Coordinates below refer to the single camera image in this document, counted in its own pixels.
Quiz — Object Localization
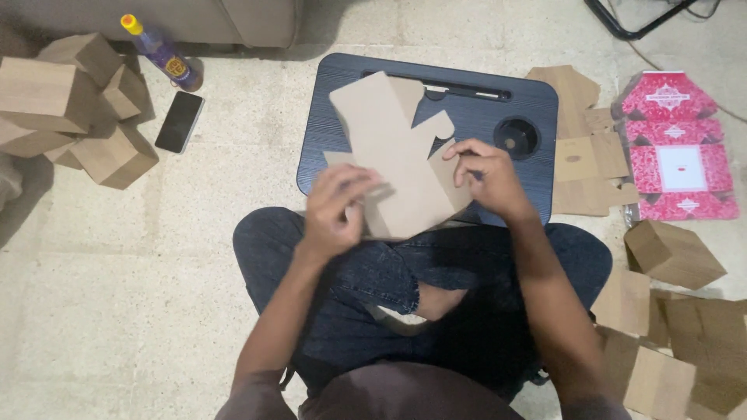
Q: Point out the black metal stand frame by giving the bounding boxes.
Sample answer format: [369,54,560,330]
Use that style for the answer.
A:
[584,0,724,42]

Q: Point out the purple bottle with yellow cap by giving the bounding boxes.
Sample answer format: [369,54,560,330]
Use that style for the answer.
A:
[120,14,204,93]

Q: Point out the beige sofa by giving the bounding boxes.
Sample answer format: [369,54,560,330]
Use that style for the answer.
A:
[0,0,305,60]

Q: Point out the person's dark jeans legs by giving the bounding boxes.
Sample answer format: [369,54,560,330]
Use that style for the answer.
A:
[232,206,614,404]

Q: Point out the single folded brown cardboard box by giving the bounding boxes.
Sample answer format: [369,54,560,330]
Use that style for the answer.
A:
[623,219,728,291]

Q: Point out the pile of half-folded cardboard boxes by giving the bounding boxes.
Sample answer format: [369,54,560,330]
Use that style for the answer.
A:
[591,267,747,420]

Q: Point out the black lap desk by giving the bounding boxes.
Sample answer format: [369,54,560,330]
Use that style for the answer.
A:
[296,52,560,229]

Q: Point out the person's right hand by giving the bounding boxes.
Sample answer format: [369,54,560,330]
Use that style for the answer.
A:
[442,138,537,224]

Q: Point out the heap of folded cardboard boxes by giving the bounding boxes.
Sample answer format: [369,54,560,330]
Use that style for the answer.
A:
[0,32,160,191]

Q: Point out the person's left hand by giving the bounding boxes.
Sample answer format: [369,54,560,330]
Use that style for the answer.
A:
[302,163,384,264]

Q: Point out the stack of red printed blanks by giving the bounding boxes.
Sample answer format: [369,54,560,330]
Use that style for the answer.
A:
[611,70,741,223]

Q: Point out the black smartphone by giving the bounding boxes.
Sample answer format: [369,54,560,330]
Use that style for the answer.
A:
[154,90,205,155]

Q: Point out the stack of flat cardboard blanks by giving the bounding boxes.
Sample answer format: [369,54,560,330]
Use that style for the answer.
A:
[524,64,641,218]

